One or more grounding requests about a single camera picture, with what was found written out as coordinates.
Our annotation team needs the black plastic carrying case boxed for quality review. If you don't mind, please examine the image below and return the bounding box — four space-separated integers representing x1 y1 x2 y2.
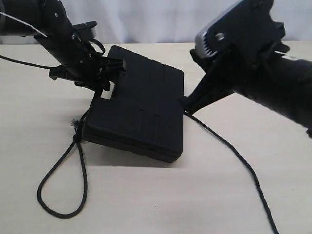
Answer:
82 45 184 163

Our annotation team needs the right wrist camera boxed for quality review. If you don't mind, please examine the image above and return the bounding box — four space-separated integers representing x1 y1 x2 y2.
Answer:
194 4 242 59

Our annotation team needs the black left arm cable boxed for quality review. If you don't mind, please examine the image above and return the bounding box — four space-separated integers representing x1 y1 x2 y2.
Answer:
0 55 59 69

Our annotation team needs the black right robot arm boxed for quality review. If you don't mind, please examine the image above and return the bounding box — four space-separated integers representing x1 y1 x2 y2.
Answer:
181 0 312 134

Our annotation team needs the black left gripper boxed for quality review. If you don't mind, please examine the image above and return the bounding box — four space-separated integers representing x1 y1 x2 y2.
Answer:
35 21 126 97

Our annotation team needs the black braided rope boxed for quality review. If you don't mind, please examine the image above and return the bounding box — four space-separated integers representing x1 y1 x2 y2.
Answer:
37 111 280 234

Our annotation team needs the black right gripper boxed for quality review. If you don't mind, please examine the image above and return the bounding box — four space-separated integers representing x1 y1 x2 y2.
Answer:
178 0 290 114

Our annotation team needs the white backdrop curtain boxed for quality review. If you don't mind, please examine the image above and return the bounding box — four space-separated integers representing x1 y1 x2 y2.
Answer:
62 0 312 44

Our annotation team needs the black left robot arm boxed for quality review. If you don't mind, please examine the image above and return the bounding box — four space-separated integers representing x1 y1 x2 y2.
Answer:
0 0 126 93

